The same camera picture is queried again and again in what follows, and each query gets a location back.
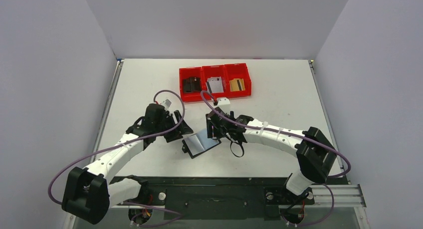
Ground black leather card holder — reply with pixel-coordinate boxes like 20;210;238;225
182;129;221;159

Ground middle red bin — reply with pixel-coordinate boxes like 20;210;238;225
202;65;227;98

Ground aluminium rail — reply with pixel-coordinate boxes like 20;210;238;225
311;185;366;208

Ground left red bin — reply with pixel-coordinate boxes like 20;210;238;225
179;67;203;102

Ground gold cards in bin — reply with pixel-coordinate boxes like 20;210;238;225
229;78;245;92

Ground purple cable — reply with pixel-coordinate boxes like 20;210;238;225
48;90;186;206
201;90;352;227

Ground red bin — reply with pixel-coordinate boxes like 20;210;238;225
224;63;252;98
179;67;203;102
202;65;227;98

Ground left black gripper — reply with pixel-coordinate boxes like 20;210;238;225
155;111;193;142

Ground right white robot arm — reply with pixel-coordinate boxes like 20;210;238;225
206;107;337;203

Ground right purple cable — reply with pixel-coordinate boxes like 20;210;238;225
201;90;352;227

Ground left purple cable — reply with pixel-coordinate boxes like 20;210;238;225
48;90;186;206

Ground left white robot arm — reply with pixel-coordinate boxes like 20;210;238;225
61;103;193;225

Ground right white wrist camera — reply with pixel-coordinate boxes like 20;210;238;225
214;97;230;113

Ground black card holders in bin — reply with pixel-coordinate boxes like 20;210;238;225
182;77;202;93

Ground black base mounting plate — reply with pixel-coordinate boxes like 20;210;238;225
123;175;315;221

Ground right red bin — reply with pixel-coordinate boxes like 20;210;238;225
224;63;252;98

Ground white cards in bin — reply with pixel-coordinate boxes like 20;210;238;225
206;77;224;93

